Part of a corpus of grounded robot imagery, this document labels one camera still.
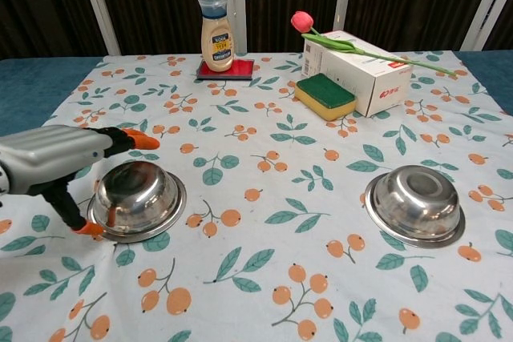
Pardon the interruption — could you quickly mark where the left robot hand silver orange-tipped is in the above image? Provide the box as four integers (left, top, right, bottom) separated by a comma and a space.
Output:
0, 124, 161, 238

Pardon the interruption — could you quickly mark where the steel bowl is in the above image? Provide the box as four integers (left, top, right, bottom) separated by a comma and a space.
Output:
363, 164, 467, 247
87, 160, 188, 243

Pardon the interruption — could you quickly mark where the floral tablecloth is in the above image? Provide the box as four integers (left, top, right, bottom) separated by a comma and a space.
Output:
0, 50, 513, 342

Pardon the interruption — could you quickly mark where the dark pleated partition curtain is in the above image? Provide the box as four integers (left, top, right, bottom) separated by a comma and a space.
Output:
0, 0, 513, 59

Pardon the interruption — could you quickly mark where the mayonnaise squeeze bottle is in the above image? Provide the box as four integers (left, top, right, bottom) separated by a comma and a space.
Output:
196, 0, 236, 73

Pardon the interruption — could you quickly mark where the red square coaster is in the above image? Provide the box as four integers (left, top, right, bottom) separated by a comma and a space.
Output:
195, 58, 256, 82

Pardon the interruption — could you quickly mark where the green and yellow sponge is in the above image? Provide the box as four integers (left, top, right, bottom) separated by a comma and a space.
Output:
294, 72, 357, 122

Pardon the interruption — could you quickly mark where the pink artificial tulip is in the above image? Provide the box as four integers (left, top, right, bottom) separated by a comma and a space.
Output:
290, 10, 458, 78

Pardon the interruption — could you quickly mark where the white cardboard box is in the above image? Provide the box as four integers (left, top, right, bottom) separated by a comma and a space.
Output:
300, 30, 414, 118

